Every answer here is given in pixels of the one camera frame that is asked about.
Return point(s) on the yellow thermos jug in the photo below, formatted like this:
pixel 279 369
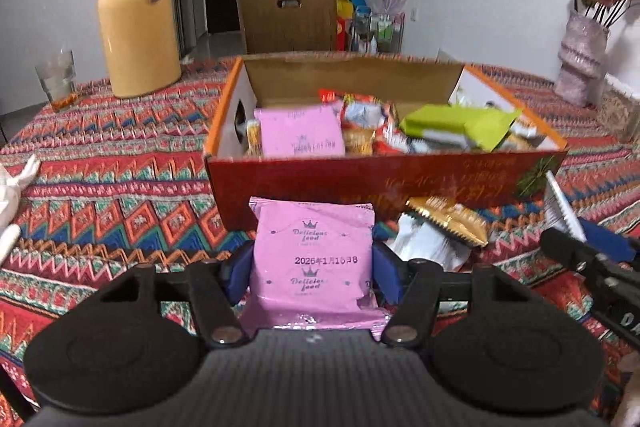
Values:
pixel 135 32

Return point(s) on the pink ceramic vase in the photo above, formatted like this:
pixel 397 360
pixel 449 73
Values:
pixel 580 62

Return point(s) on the white cotton glove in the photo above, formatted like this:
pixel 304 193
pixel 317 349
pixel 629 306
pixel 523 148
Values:
pixel 12 192

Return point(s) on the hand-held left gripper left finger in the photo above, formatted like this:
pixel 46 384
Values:
pixel 235 272

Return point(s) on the yellow bag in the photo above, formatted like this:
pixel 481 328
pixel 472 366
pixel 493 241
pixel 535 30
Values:
pixel 344 9

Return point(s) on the person's right forearm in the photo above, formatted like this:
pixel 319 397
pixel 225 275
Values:
pixel 629 397

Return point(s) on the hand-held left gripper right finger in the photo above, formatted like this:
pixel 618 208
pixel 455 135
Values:
pixel 387 272

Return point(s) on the gold snack packet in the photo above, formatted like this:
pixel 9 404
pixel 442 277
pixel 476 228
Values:
pixel 450 219

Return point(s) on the glass jar of seeds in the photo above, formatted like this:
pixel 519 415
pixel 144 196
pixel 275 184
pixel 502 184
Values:
pixel 620 109

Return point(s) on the red cardboard box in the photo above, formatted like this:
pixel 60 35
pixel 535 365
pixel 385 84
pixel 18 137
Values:
pixel 450 182

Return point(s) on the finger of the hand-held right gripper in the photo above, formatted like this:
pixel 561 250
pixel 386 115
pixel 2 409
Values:
pixel 607 239
pixel 575 252

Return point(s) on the pink snack packet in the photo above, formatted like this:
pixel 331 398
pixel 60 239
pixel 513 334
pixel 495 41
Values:
pixel 310 247
pixel 300 132

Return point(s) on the brown chair back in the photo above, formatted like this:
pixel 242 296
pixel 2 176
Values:
pixel 265 27

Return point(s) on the white serrated snack packet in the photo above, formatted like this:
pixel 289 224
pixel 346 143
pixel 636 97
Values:
pixel 557 202

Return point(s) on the pile of assorted snack packets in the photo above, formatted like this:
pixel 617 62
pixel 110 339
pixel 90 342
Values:
pixel 365 122

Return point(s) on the glass cup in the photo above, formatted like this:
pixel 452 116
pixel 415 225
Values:
pixel 56 79

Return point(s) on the large green snack packet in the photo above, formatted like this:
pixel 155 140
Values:
pixel 445 122

